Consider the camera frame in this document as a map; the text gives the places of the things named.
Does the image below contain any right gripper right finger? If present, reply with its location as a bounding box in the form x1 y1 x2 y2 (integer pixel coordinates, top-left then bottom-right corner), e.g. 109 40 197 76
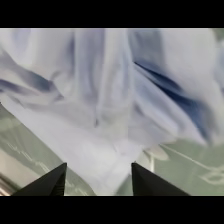
130 162 190 197

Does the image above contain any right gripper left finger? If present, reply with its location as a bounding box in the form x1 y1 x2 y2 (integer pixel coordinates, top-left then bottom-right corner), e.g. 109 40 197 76
12 162 68 197

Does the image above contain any light blue shirt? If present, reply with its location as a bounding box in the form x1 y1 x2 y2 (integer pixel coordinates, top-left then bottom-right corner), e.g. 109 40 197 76
0 28 224 197

